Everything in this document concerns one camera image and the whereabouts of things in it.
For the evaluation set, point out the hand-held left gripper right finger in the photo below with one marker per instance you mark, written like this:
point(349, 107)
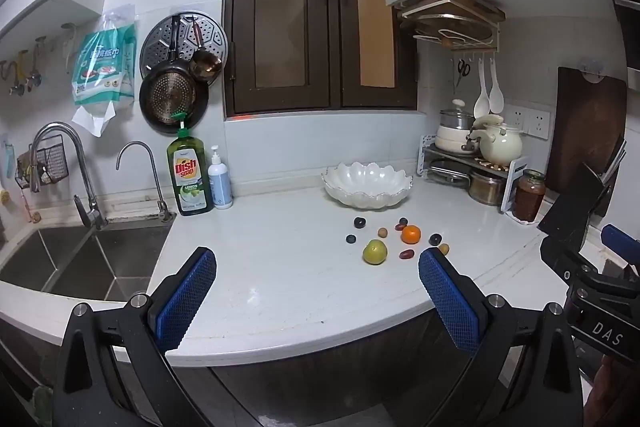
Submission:
point(450, 302)

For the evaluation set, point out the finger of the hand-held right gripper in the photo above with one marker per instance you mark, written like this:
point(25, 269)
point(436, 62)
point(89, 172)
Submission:
point(620, 241)
point(565, 257)

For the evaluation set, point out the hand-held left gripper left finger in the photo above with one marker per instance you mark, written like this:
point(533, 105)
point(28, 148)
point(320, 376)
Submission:
point(187, 297)

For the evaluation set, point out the dark red jujube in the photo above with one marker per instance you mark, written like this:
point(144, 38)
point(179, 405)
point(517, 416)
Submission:
point(406, 253)

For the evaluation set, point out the small orange mandarin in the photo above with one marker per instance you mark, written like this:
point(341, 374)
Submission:
point(411, 234)

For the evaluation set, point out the small green apple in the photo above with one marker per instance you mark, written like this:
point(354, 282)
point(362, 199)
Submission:
point(375, 252)

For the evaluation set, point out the white scalloped bowl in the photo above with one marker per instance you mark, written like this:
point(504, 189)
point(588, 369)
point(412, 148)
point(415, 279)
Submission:
point(367, 192)

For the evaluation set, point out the person's right hand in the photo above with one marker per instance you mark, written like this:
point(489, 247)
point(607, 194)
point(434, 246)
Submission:
point(612, 392)

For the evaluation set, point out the glass jar of red sauce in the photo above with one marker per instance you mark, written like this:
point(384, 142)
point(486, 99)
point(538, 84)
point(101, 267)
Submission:
point(529, 199)

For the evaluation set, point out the white counter shelf rack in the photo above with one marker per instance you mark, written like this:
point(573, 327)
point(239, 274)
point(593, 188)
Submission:
point(515, 187)

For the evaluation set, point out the small gooseneck faucet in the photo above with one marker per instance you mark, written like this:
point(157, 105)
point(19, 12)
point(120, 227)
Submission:
point(164, 209)

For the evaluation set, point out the stainless steel pot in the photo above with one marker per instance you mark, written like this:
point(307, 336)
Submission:
point(485, 187)

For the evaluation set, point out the stainless steel sink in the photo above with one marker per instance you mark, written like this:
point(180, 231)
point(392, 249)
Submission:
point(75, 267)

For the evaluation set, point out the wooden trivet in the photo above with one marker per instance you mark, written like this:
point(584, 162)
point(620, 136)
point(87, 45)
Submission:
point(492, 164)

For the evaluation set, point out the dark wooden cutting board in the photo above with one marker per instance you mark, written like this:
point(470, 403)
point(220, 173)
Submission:
point(585, 127)

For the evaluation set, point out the white pump bottle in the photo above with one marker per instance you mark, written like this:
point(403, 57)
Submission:
point(220, 182)

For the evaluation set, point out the green dish soap bottle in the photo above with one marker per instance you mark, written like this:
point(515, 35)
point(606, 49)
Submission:
point(190, 177)

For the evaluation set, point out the tall chrome faucet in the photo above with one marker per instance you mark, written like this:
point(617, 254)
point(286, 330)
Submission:
point(92, 214)

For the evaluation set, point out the cream ceramic kettle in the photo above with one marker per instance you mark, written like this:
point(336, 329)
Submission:
point(500, 142)

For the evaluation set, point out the flat steel pan lid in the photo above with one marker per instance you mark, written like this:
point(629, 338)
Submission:
point(447, 169)

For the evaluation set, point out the cream cooking pot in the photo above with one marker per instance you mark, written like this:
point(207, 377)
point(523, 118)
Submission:
point(450, 139)

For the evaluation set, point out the white rice spoon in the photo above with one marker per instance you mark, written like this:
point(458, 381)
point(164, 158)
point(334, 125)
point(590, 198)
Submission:
point(481, 104)
point(496, 99)

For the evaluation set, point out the steel pot with lid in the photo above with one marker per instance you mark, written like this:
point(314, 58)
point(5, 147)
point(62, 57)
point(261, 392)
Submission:
point(456, 118)

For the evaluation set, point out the dark perforated pan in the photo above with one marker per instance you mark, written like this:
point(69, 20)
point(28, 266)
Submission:
point(172, 99)

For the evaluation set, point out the black scissors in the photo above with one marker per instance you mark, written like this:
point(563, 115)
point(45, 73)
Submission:
point(462, 69)

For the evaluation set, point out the white hanging rack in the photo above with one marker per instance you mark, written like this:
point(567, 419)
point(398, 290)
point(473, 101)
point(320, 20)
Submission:
point(492, 39)

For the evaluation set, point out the small brass ladle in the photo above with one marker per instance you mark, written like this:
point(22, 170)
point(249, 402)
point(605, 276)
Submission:
point(205, 64)

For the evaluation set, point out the paper towel pack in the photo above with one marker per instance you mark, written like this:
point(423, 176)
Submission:
point(102, 62)

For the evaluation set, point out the round perforated steamer plate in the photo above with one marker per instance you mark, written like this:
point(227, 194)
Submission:
point(160, 42)

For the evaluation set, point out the round pot lid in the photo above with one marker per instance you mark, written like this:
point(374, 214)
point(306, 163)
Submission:
point(450, 27)

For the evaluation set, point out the dark wooden window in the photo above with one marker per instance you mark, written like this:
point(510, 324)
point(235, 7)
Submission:
point(335, 57)

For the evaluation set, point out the hanging kitchen utensil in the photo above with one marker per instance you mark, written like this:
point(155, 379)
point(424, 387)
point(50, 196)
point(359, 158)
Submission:
point(20, 74)
point(36, 64)
point(70, 47)

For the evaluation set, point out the light wooden cutting board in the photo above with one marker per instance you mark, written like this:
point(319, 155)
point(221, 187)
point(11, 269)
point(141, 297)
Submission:
point(450, 4)

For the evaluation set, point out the white wall outlet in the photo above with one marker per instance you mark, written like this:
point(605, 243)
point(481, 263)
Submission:
point(515, 116)
point(539, 123)

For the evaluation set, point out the clear wall hook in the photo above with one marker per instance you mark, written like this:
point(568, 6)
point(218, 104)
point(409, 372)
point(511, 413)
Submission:
point(595, 69)

